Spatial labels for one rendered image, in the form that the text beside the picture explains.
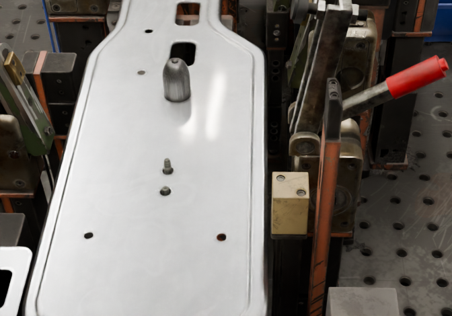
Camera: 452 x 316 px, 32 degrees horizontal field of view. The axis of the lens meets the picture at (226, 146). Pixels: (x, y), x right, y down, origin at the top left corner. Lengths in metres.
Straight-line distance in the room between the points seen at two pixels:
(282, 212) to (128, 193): 0.17
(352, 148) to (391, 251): 0.39
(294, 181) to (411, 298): 0.42
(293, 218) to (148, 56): 0.34
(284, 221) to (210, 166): 0.13
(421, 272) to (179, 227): 0.46
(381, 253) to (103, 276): 0.51
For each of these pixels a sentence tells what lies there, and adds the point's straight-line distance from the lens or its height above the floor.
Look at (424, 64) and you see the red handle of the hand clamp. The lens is 0.74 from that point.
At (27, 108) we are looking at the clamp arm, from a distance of 0.85.
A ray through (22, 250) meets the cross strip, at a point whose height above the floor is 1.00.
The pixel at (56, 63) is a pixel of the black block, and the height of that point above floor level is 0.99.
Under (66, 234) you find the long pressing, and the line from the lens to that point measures 0.78.
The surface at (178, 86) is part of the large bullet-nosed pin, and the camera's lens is 0.89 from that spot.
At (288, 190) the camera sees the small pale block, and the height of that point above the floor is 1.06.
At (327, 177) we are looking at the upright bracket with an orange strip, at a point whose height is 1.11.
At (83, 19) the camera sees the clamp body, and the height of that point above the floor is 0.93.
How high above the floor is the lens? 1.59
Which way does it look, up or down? 44 degrees down
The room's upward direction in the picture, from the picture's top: 2 degrees counter-clockwise
